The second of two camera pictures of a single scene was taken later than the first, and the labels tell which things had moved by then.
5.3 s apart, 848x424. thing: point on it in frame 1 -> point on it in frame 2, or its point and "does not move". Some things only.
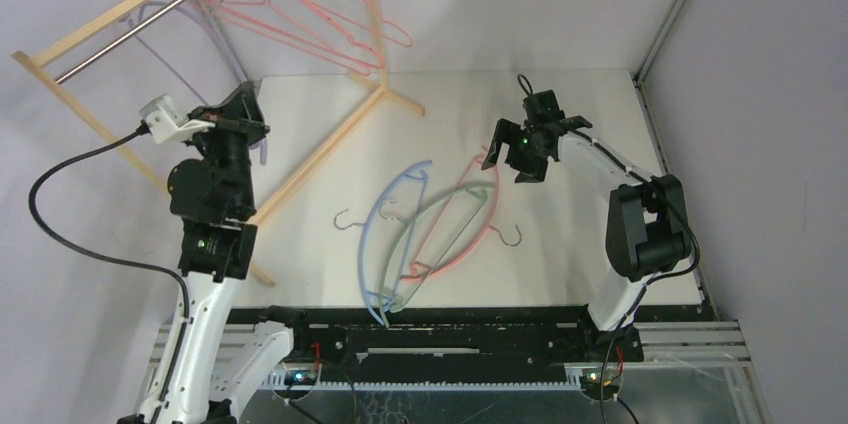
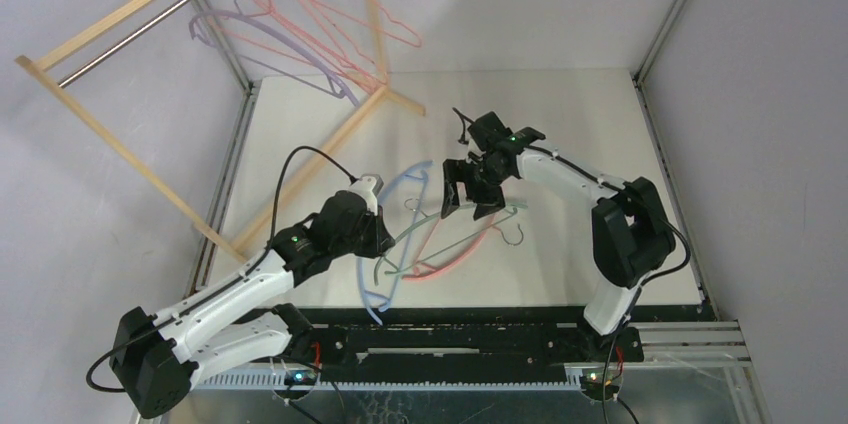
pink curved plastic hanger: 419,267 does not move
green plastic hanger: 395,304 -> 506,205
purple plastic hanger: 134,18 -> 271,27
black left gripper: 241,113 -> 381,238
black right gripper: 523,150 -> 468,178
